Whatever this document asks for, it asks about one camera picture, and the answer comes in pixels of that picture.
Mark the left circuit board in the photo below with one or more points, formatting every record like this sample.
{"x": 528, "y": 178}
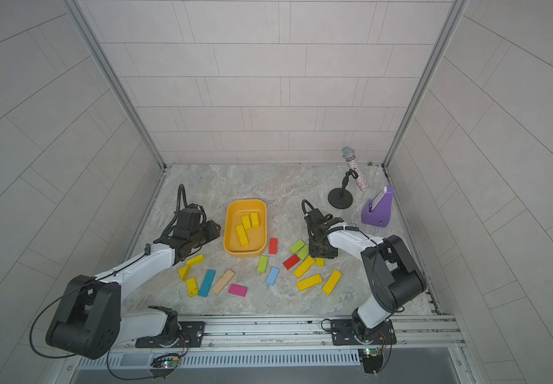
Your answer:
{"x": 169, "y": 361}

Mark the tan wooden block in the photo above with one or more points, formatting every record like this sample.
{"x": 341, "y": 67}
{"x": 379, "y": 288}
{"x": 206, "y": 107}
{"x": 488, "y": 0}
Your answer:
{"x": 223, "y": 281}

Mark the right circuit board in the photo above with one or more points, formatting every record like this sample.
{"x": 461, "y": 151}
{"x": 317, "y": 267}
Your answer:
{"x": 372, "y": 359}

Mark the light green block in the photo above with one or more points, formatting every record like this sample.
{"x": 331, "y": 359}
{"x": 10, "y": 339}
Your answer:
{"x": 303, "y": 253}
{"x": 296, "y": 247}

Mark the yellow block top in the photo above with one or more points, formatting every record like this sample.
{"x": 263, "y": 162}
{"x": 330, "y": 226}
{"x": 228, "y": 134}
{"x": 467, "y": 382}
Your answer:
{"x": 255, "y": 220}

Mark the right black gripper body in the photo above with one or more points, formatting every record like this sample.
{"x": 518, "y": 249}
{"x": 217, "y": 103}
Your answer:
{"x": 315, "y": 245}

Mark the aluminium mounting rail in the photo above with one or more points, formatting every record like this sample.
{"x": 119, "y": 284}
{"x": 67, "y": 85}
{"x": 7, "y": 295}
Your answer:
{"x": 231, "y": 332}

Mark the circuit board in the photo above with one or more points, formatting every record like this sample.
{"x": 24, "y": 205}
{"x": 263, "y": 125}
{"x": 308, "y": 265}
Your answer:
{"x": 169, "y": 361}
{"x": 372, "y": 359}

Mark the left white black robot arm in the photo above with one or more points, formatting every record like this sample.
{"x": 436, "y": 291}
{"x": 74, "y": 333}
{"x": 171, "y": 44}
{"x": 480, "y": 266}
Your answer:
{"x": 89, "y": 320}

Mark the red block by tray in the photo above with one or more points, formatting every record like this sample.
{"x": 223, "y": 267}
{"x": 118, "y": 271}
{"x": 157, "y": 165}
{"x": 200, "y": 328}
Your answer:
{"x": 273, "y": 246}

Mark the teal block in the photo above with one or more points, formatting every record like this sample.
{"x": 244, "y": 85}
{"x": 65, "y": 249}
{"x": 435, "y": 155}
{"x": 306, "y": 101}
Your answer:
{"x": 207, "y": 283}

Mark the glitter microphone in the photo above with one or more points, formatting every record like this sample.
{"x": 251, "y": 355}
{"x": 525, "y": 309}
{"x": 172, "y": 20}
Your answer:
{"x": 349, "y": 156}

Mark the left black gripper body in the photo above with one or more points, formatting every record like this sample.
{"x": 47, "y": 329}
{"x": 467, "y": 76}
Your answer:
{"x": 207, "y": 230}

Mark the purple phone holder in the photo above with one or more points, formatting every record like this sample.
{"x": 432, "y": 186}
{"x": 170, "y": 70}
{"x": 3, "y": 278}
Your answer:
{"x": 381, "y": 216}

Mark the yellow plastic tray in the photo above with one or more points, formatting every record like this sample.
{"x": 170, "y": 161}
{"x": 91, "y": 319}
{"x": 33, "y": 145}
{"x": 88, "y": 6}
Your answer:
{"x": 258, "y": 237}

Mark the yellow block diagonal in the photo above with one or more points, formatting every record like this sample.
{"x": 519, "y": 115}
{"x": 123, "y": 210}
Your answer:
{"x": 303, "y": 268}

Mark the black microphone stand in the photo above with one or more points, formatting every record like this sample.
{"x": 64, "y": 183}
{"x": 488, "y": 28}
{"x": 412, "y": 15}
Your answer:
{"x": 341, "y": 198}

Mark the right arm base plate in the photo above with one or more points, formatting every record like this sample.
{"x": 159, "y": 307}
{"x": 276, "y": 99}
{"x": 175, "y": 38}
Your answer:
{"x": 353, "y": 332}

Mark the green block centre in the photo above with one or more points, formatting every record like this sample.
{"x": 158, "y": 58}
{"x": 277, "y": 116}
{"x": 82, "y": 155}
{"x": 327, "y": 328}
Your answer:
{"x": 262, "y": 265}

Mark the white smartphone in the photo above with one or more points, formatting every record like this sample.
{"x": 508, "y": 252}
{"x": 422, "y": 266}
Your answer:
{"x": 376, "y": 200}

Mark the light blue block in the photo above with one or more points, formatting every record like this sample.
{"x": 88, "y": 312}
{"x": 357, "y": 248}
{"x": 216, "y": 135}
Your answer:
{"x": 273, "y": 275}

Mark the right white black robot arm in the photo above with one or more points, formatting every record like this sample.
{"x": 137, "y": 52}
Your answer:
{"x": 393, "y": 275}

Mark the yellow block small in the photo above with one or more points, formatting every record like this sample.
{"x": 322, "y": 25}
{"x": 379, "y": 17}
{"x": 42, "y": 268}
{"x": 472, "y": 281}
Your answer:
{"x": 184, "y": 272}

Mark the magenta block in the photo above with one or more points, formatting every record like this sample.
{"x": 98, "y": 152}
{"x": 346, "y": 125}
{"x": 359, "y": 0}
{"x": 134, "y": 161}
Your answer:
{"x": 238, "y": 290}

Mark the red block right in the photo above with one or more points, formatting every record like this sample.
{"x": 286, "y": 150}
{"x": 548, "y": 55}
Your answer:
{"x": 291, "y": 262}

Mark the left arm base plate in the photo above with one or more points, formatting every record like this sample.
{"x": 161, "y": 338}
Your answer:
{"x": 185, "y": 333}

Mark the light green block upper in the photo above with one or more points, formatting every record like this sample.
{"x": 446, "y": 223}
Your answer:
{"x": 296, "y": 247}

